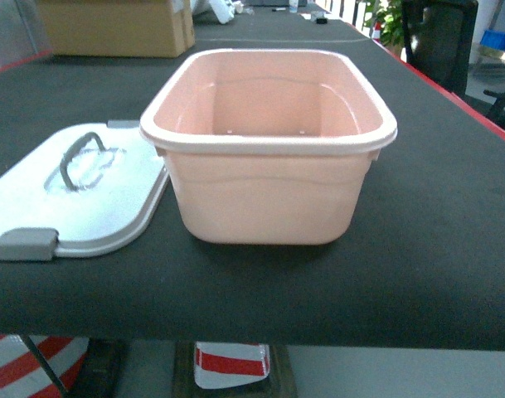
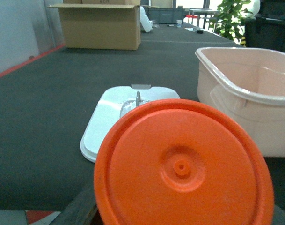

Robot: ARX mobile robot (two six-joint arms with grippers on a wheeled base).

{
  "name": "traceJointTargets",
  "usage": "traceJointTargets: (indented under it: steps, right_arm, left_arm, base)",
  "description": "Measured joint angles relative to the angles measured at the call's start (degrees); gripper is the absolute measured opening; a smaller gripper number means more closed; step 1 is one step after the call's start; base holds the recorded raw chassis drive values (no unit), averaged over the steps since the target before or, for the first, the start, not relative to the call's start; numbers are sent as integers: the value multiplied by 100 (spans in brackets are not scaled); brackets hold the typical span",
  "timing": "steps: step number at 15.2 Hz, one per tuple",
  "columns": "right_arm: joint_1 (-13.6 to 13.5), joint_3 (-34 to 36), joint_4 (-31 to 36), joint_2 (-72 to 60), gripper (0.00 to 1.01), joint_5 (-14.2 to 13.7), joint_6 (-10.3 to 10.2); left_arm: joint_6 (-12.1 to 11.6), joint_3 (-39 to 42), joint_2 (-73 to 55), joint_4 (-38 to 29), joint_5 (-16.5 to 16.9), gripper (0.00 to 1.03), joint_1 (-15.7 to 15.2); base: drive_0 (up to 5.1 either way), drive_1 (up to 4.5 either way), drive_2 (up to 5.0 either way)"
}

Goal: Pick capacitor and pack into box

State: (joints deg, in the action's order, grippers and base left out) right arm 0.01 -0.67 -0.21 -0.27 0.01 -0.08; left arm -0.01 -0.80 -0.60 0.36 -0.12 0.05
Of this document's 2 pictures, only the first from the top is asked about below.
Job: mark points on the white lid with grey handle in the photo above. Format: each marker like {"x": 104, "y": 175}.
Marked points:
{"x": 88, "y": 190}

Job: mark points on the pink plastic storage box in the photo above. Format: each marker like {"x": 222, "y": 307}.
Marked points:
{"x": 268, "y": 146}

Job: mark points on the brown cardboard box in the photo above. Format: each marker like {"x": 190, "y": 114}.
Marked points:
{"x": 150, "y": 29}

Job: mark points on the red white cone under table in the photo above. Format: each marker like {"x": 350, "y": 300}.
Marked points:
{"x": 227, "y": 365}

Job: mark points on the green potted plant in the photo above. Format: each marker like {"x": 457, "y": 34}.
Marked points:
{"x": 384, "y": 19}

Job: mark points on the black chair at right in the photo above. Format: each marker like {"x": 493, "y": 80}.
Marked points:
{"x": 438, "y": 37}

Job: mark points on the red white cone left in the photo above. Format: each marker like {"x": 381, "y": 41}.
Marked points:
{"x": 21, "y": 374}

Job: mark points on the blue bin far background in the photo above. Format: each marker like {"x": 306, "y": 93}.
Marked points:
{"x": 493, "y": 39}

